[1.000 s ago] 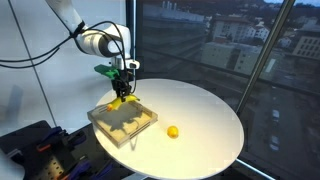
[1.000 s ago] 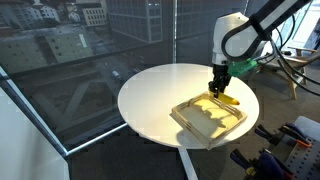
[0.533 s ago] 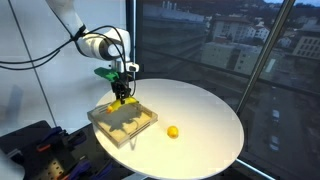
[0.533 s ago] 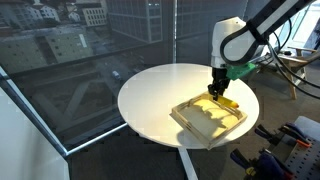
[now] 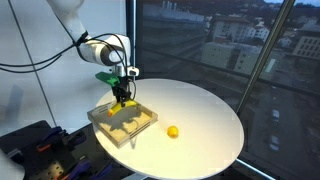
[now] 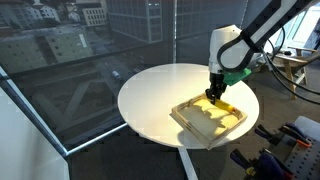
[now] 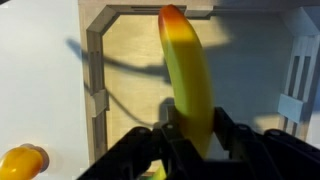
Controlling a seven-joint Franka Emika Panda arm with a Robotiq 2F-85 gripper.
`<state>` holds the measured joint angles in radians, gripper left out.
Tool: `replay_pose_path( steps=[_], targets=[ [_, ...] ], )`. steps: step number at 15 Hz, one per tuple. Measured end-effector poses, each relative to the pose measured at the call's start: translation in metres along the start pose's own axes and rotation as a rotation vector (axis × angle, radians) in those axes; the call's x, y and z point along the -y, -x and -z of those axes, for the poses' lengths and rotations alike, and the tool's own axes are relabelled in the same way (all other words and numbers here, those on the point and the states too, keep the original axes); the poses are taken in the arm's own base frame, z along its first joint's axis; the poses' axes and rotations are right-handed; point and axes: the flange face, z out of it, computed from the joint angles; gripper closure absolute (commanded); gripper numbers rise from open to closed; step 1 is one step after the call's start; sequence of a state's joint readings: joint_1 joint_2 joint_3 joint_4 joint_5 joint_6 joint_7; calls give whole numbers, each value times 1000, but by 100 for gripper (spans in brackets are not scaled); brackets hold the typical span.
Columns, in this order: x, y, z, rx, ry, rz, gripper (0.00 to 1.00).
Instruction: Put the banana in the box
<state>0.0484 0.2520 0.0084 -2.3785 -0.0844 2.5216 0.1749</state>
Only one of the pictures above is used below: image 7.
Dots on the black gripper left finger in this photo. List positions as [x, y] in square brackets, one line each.
[140, 156]

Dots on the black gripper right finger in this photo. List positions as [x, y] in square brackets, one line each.
[266, 156]

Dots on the yellow banana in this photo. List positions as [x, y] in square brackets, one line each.
[186, 83]

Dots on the shallow wooden box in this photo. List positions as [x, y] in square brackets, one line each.
[253, 73]

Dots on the small yellow lemon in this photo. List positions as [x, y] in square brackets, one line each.
[20, 165]

